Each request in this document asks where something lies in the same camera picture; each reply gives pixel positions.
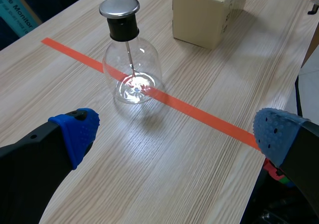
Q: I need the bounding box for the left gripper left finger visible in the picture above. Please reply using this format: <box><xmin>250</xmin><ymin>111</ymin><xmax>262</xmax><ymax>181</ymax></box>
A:
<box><xmin>0</xmin><ymin>108</ymin><xmax>100</xmax><ymax>224</ymax></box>

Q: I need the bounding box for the printed cardboard box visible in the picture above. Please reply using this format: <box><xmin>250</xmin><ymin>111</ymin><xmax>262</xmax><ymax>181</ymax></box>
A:
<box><xmin>0</xmin><ymin>0</ymin><xmax>43</xmax><ymax>38</ymax></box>

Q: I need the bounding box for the toy brick block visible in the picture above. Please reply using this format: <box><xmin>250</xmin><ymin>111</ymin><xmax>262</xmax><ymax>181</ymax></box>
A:
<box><xmin>263</xmin><ymin>158</ymin><xmax>296</xmax><ymax>189</ymax></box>

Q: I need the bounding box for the clear glass flask with metal disc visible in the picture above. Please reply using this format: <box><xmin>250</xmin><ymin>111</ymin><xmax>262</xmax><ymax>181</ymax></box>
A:
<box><xmin>99</xmin><ymin>0</ymin><xmax>163</xmax><ymax>105</ymax></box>

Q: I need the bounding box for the brown cardboard box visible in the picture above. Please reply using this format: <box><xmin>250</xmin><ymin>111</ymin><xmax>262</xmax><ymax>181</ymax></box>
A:
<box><xmin>172</xmin><ymin>0</ymin><xmax>251</xmax><ymax>50</ymax></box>

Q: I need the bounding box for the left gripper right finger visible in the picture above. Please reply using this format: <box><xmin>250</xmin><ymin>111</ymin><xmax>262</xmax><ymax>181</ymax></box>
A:
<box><xmin>253</xmin><ymin>108</ymin><xmax>319</xmax><ymax>220</ymax></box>

